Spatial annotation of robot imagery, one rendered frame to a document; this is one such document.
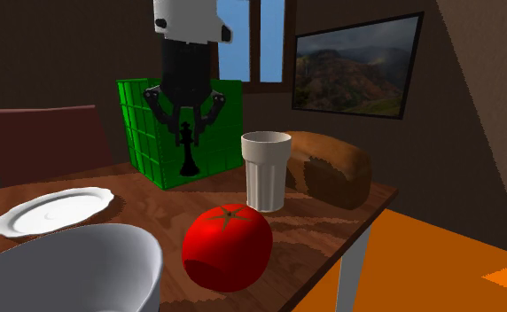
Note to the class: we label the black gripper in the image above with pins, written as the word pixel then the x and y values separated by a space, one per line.
pixel 186 71

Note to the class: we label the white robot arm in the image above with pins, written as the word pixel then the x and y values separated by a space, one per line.
pixel 188 17

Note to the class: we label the green gridded robot stand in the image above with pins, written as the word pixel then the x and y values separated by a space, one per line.
pixel 223 142

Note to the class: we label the black chess king piece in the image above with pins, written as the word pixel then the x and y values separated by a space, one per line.
pixel 188 162

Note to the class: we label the white ribbed cup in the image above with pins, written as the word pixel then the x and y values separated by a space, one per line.
pixel 265 173

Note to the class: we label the dark red chair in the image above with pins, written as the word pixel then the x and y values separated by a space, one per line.
pixel 46 142

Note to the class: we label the red tomato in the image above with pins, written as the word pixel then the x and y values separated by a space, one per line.
pixel 227 250

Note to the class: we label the white scalloped plate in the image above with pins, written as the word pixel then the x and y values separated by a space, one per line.
pixel 54 211

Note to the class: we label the brown bread loaf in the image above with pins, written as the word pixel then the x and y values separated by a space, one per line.
pixel 340 173

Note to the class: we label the framed mountain landscape picture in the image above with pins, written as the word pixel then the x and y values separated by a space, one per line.
pixel 353 65

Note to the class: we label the wooden table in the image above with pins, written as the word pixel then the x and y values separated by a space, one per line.
pixel 314 235

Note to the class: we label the white bowl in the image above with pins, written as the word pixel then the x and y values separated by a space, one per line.
pixel 63 268

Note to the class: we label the window with brown frame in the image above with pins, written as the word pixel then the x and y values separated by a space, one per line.
pixel 234 43

